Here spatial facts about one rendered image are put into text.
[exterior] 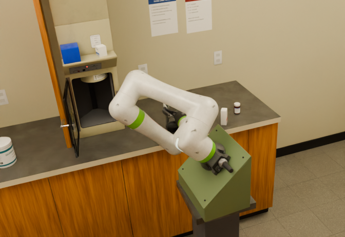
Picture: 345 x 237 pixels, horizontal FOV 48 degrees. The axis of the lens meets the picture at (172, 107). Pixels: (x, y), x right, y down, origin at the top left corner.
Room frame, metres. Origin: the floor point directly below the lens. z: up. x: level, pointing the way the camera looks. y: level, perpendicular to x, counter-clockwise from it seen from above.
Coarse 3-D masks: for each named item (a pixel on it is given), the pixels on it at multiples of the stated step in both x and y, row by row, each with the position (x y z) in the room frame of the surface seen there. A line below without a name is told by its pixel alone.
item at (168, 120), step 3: (168, 108) 2.19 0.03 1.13; (171, 108) 2.19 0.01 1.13; (174, 108) 2.19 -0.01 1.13; (171, 117) 2.19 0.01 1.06; (168, 120) 2.20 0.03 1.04; (171, 120) 2.19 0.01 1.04; (174, 120) 2.19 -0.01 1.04; (168, 123) 2.20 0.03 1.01; (171, 123) 2.19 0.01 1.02; (174, 123) 2.19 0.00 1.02; (168, 126) 2.20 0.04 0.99; (171, 126) 2.19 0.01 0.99; (174, 126) 2.19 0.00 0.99; (177, 126) 2.20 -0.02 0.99
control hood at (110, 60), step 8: (88, 56) 2.22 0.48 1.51; (96, 56) 2.21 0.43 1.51; (104, 56) 2.20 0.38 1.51; (112, 56) 2.19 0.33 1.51; (64, 64) 2.12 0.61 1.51; (72, 64) 2.12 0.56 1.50; (80, 64) 2.14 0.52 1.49; (88, 64) 2.16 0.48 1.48; (104, 64) 2.21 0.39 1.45; (112, 64) 2.24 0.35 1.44; (64, 72) 2.17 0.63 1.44; (80, 72) 2.21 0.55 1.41
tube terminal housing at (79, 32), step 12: (72, 24) 2.24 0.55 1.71; (84, 24) 2.26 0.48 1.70; (96, 24) 2.28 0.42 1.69; (108, 24) 2.30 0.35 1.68; (60, 36) 2.22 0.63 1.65; (72, 36) 2.24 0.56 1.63; (84, 36) 2.26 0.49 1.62; (108, 36) 2.30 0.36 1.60; (60, 48) 2.22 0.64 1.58; (84, 48) 2.25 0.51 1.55; (108, 48) 2.29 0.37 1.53; (84, 72) 2.25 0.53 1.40; (96, 72) 2.27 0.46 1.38; (84, 132) 2.23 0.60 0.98; (96, 132) 2.25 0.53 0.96
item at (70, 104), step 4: (68, 88) 2.15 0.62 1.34; (64, 92) 1.98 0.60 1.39; (68, 92) 2.11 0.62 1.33; (64, 96) 1.93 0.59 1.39; (68, 96) 2.08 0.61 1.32; (64, 100) 1.90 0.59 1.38; (68, 100) 2.05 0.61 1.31; (64, 104) 1.90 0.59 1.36; (68, 104) 2.01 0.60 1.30; (68, 108) 1.98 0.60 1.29; (72, 108) 2.14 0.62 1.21; (72, 112) 2.11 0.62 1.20; (72, 116) 2.07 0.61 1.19; (68, 120) 1.90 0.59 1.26; (72, 120) 2.04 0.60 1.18; (68, 124) 1.90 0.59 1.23; (76, 124) 2.18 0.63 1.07; (72, 128) 1.97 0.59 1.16; (76, 128) 2.14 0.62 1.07; (72, 132) 1.93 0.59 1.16; (76, 132) 2.10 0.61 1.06; (72, 136) 1.90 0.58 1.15; (76, 136) 2.06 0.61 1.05; (72, 140) 1.90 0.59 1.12; (76, 140) 2.03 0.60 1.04; (76, 144) 1.99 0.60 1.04; (76, 156) 1.90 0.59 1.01
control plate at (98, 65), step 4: (92, 64) 2.17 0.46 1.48; (96, 64) 2.19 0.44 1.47; (100, 64) 2.20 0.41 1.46; (72, 68) 2.15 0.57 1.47; (76, 68) 2.16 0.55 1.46; (80, 68) 2.17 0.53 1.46; (84, 68) 2.18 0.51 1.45; (88, 68) 2.20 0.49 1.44; (100, 68) 2.24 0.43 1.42; (72, 72) 2.18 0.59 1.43; (76, 72) 2.20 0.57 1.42
